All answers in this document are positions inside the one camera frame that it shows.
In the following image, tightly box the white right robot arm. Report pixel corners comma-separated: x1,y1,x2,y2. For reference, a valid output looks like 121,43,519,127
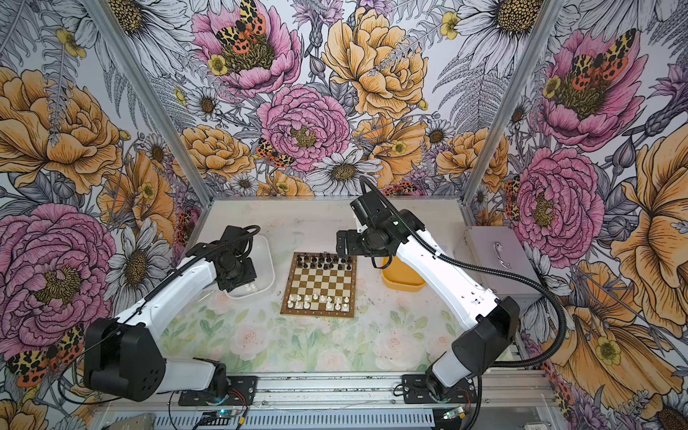
336,188,520,400

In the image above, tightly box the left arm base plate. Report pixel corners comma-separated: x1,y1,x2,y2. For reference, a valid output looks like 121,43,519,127
177,374,259,407

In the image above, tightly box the aluminium corner post left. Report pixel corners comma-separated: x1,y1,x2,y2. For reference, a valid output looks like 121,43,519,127
84,1,213,208

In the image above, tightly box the white plastic bin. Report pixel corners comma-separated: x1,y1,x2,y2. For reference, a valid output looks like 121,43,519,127
228,235,276,302

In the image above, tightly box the yellow plastic bin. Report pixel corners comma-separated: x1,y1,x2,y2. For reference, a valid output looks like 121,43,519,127
382,256,426,293

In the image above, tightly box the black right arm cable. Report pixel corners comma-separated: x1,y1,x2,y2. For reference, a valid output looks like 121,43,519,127
358,176,568,430

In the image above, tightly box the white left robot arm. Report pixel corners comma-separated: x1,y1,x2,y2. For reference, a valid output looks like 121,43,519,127
83,225,261,402

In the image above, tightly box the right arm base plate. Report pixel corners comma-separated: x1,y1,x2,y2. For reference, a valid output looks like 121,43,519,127
399,374,478,405

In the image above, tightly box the white cable duct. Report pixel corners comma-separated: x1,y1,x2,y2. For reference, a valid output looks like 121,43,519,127
101,408,435,429

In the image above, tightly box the grey metal box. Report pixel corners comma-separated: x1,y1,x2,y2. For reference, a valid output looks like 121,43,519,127
465,226,542,318

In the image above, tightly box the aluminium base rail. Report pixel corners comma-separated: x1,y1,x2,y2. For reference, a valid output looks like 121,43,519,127
99,369,557,412

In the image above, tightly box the floral table mat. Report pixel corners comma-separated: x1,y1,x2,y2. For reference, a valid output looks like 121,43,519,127
161,272,463,374

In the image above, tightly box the wooden chess board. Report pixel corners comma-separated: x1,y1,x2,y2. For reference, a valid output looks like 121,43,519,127
281,252,357,318

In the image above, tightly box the aluminium corner post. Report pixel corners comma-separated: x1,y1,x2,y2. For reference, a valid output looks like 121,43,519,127
84,1,213,208
463,1,563,205

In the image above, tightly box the aluminium corner post right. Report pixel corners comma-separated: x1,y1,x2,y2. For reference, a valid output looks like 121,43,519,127
463,1,563,205

